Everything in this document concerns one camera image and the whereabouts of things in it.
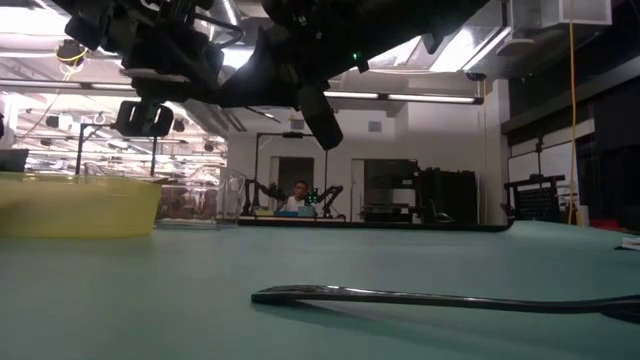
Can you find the white air conditioning unit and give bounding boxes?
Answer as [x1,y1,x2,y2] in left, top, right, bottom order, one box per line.
[492,0,614,57]

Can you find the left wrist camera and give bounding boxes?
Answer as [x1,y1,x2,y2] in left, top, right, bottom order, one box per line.
[114,98,175,139]

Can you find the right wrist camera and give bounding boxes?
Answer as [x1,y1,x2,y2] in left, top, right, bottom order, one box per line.
[296,83,345,152]

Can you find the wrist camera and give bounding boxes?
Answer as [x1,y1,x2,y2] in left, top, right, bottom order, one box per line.
[296,83,345,152]
[114,98,175,139]

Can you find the neighbour station table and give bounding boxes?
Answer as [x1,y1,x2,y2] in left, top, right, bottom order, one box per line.
[237,208,351,227]

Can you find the dark shelf unit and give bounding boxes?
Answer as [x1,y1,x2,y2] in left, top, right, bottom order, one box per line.
[360,158,420,224]

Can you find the green table mat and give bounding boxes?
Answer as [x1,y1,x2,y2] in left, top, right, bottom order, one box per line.
[0,219,640,360]

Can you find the black spoon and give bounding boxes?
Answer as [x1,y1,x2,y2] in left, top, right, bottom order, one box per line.
[250,285,640,325]

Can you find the yellow plastic bin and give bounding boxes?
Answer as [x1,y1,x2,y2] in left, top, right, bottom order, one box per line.
[0,172,164,238]

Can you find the black perforated cart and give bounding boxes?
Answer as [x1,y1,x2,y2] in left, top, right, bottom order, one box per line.
[502,173,569,225]

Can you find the black cabinet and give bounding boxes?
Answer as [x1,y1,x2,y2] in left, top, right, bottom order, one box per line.
[418,168,480,225]

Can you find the dark monitor screen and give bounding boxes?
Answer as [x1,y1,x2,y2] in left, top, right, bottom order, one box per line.
[0,148,30,176]

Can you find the long fluorescent light strip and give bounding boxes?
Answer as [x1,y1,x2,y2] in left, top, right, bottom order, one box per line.
[0,79,485,106]

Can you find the yellow power cord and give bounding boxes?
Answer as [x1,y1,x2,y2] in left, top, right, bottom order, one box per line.
[566,0,578,227]

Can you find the black metal gantry frame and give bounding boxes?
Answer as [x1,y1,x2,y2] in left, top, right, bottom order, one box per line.
[76,123,159,177]
[253,131,330,217]

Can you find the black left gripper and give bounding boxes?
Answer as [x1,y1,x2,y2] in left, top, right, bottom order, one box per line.
[119,22,251,108]

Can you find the clear plastic bin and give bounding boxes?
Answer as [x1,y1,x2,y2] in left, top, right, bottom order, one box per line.
[74,162,247,231]

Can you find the person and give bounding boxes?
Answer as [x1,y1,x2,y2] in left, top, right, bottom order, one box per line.
[280,180,311,213]

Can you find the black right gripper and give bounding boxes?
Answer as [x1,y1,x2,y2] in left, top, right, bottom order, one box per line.
[234,0,364,108]

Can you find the white wall board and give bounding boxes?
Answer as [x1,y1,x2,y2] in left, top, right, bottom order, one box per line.
[507,141,576,184]

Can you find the black yellow cable reel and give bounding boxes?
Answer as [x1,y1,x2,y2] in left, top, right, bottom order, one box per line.
[53,38,90,69]

